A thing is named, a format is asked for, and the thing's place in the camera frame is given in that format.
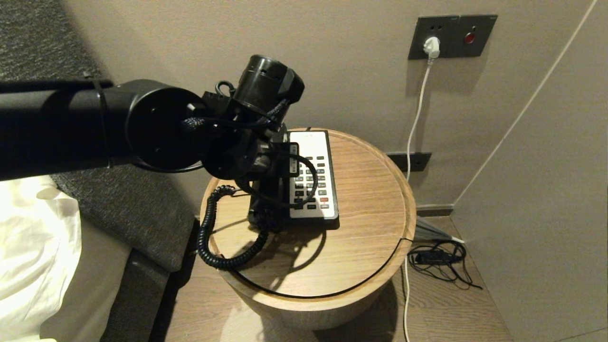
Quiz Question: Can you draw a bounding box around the black telephone handset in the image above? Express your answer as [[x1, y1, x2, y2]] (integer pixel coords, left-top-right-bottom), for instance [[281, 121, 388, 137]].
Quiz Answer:
[[247, 123, 291, 231]]

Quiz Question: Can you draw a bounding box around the black and white telephone base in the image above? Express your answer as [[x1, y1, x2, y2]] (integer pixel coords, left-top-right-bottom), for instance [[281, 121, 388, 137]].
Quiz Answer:
[[247, 130, 340, 232]]

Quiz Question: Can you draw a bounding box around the black telephone cord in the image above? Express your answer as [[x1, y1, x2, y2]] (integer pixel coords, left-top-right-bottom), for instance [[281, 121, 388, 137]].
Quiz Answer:
[[197, 185, 272, 271]]

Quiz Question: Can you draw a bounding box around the round wooden side table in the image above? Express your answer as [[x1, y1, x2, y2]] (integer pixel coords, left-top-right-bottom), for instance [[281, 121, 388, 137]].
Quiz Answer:
[[199, 127, 418, 331]]

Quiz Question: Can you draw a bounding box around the grey fabric headboard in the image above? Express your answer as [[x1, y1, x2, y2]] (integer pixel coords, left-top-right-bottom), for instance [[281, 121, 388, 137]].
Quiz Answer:
[[0, 0, 198, 272]]

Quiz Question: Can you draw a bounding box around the transparent folded umbrella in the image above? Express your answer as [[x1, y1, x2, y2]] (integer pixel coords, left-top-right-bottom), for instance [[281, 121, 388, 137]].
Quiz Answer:
[[412, 218, 466, 245]]

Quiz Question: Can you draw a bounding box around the white power plug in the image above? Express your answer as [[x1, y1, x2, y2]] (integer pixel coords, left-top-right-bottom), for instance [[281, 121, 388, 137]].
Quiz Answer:
[[423, 37, 442, 65]]

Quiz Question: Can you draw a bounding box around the white bedding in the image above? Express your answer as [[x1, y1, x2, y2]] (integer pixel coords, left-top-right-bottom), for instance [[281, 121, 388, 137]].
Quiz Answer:
[[0, 175, 83, 342]]

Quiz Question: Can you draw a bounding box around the black low wall socket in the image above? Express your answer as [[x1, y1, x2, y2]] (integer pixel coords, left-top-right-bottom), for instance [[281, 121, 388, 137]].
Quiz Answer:
[[387, 152, 432, 173]]

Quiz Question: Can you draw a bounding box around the white power cable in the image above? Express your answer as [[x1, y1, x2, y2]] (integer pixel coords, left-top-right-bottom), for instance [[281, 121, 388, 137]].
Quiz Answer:
[[402, 57, 434, 342]]

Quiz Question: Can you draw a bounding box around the black power adapter with cord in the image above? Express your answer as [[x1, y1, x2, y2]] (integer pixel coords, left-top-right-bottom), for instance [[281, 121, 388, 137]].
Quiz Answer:
[[408, 240, 483, 290]]

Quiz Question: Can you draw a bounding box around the dark grey bed frame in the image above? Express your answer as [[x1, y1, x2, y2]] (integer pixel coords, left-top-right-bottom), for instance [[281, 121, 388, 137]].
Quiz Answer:
[[101, 249, 172, 342]]

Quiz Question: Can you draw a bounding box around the grey wall socket panel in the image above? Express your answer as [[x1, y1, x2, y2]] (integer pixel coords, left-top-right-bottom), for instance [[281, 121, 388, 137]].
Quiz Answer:
[[408, 14, 498, 60]]

